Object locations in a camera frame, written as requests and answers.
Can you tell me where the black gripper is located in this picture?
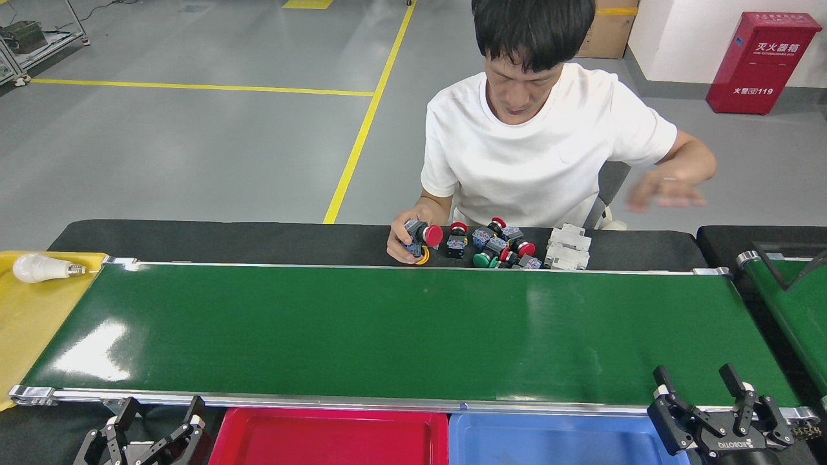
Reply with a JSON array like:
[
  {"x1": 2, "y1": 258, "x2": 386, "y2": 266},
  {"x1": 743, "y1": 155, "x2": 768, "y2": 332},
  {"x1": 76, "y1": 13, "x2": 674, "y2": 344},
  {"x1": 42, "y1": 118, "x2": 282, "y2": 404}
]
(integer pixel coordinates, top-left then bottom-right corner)
[{"x1": 647, "y1": 363, "x2": 795, "y2": 465}]

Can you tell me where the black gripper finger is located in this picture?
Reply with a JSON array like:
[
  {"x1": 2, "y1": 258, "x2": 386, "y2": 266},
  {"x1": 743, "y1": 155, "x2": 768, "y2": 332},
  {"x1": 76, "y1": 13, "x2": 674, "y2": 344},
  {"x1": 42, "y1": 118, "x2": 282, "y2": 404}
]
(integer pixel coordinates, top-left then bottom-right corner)
[
  {"x1": 73, "y1": 397, "x2": 146, "y2": 465},
  {"x1": 145, "y1": 395, "x2": 211, "y2": 465}
]

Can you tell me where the green conveyor belt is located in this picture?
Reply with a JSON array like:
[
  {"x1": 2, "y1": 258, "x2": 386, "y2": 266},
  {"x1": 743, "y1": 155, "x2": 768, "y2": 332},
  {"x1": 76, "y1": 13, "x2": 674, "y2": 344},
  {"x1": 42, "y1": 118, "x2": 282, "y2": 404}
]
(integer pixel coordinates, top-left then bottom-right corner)
[
  {"x1": 737, "y1": 251, "x2": 827, "y2": 411},
  {"x1": 8, "y1": 256, "x2": 822, "y2": 424}
]

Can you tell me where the yellow plastic tray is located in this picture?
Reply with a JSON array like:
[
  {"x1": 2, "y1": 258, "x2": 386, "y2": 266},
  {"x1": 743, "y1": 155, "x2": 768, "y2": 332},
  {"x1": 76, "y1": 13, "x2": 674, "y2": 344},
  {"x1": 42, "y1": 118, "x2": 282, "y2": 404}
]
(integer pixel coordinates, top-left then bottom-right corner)
[{"x1": 0, "y1": 251, "x2": 109, "y2": 412}]

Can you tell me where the person's left hand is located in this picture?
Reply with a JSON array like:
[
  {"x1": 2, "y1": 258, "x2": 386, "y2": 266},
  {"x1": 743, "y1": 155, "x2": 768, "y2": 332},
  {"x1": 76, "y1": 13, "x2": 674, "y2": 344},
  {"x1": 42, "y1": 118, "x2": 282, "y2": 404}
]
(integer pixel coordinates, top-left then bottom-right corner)
[{"x1": 627, "y1": 172, "x2": 708, "y2": 214}]

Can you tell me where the person's right hand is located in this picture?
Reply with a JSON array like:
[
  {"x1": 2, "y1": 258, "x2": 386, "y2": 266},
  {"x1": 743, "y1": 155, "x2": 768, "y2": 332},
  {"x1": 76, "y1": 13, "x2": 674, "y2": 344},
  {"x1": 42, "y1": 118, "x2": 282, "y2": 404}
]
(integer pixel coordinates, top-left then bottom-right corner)
[{"x1": 386, "y1": 210, "x2": 435, "y2": 265}]

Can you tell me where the red plastic bin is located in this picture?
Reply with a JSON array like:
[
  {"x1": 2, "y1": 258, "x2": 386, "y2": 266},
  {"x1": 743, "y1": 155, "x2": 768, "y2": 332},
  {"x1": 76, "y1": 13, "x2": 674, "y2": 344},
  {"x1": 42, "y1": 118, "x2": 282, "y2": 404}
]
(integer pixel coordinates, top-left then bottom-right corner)
[{"x1": 208, "y1": 407, "x2": 450, "y2": 465}]

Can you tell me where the blue plastic bin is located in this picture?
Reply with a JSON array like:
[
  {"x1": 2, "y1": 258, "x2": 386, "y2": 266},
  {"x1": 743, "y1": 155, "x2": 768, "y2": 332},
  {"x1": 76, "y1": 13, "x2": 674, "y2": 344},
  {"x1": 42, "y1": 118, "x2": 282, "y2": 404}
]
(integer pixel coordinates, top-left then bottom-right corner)
[{"x1": 448, "y1": 412, "x2": 692, "y2": 465}]

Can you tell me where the white light bulb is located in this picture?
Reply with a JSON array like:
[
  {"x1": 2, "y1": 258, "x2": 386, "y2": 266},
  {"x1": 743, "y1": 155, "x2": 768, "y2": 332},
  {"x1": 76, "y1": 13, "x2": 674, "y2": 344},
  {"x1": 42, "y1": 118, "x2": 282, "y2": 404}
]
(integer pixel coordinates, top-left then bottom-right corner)
[{"x1": 12, "y1": 253, "x2": 87, "y2": 284}]

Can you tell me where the person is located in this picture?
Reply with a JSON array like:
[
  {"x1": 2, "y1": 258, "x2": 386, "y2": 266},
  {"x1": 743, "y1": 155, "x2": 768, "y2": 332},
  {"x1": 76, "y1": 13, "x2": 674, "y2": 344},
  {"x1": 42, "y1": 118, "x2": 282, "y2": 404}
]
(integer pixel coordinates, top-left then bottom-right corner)
[{"x1": 386, "y1": 0, "x2": 718, "y2": 265}]

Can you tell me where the red fire extinguisher box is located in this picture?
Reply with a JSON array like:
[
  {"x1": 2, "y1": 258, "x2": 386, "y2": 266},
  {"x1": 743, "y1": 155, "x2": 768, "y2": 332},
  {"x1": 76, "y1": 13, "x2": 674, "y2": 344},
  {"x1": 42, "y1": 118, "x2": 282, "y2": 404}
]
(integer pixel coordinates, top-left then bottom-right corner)
[{"x1": 706, "y1": 12, "x2": 823, "y2": 116}]

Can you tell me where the brown cardboard box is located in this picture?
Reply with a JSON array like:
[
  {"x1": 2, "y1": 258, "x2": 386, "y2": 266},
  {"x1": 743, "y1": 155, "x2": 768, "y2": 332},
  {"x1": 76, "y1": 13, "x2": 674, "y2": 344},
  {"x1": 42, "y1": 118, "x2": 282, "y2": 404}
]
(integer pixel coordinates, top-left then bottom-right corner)
[{"x1": 575, "y1": 0, "x2": 640, "y2": 60}]

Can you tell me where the silver metal rack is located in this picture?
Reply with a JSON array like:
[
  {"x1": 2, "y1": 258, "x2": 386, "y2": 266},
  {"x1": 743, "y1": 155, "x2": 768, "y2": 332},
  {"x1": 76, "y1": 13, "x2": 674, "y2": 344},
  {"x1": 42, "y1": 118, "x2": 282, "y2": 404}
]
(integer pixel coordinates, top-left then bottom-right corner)
[{"x1": 0, "y1": 0, "x2": 90, "y2": 88}]

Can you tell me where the dark metal box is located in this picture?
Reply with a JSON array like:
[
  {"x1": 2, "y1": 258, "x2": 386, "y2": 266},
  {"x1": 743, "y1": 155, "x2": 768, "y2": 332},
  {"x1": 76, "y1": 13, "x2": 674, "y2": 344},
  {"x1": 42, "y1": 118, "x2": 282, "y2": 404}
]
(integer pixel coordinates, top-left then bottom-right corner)
[{"x1": 0, "y1": 21, "x2": 49, "y2": 54}]

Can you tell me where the black cable drag chain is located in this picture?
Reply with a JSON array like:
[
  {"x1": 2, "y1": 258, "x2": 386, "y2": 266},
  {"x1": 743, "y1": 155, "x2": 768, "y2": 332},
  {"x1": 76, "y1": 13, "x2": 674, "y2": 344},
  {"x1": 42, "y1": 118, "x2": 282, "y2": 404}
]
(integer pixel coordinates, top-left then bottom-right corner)
[{"x1": 785, "y1": 420, "x2": 824, "y2": 440}]

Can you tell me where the black conveyor guide bracket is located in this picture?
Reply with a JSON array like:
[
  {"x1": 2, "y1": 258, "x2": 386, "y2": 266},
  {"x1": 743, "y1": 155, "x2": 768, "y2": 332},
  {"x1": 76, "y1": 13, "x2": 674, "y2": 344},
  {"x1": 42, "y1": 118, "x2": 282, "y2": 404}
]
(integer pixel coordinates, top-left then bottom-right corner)
[{"x1": 753, "y1": 241, "x2": 827, "y2": 293}]

